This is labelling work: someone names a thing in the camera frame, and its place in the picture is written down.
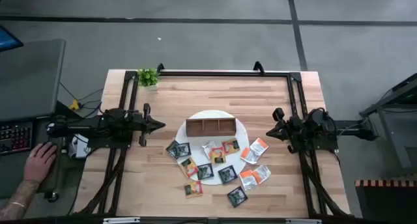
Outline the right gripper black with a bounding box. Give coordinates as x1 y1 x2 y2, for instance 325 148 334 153
265 107 306 154

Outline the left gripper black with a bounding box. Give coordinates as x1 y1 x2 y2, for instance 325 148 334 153
132 102 167 148

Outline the white orange tea sachet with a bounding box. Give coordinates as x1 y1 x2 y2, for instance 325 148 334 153
238 169 259 191
251 164 272 185
240 147 260 165
250 137 270 155

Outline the dark blue tea sachet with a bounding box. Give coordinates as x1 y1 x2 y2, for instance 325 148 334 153
165 140 179 157
196 163 215 181
217 165 238 185
174 142 192 159

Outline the wooden three-compartment box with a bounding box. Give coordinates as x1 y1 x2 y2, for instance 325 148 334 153
185 117 237 137

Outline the silver white tea sachet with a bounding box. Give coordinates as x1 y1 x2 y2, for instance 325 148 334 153
201 140 218 159

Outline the silver packet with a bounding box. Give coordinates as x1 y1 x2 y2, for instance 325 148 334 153
226 186 249 208

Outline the person's forearm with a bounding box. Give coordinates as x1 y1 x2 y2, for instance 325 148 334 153
0 180 42 221

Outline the white round woven placemat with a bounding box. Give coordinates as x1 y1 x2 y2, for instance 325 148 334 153
175 109 251 186

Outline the small green potted plant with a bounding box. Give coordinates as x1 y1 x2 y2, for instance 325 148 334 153
136 67 160 91

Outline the small white box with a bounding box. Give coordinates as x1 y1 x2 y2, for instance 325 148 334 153
67 134 92 160

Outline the person's hand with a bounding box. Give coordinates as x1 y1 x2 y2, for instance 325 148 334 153
23 141 58 183

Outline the grey metal cart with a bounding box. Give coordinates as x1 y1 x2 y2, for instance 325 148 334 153
359 72 417 173

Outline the black desk caster wheel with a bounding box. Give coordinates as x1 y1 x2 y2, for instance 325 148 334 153
44 190 61 204

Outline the orange black striped crate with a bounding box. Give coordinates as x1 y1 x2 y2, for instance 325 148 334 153
354 179 417 224

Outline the grey rolling desk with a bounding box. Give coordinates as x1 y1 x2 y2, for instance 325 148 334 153
0 38 68 201

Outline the backlit black keyboard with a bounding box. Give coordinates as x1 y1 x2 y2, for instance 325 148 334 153
0 121 35 156

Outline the desk computer screen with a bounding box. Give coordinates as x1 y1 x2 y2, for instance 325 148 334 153
0 24 24 53

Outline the black aluminium rig frame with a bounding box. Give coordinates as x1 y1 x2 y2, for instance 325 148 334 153
74 70 351 218

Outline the silver table edge bracket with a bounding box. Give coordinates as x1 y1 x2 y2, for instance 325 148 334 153
102 217 141 224
285 218 323 224

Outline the thin black floor cable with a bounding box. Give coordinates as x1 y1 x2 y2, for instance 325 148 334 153
59 82 104 103

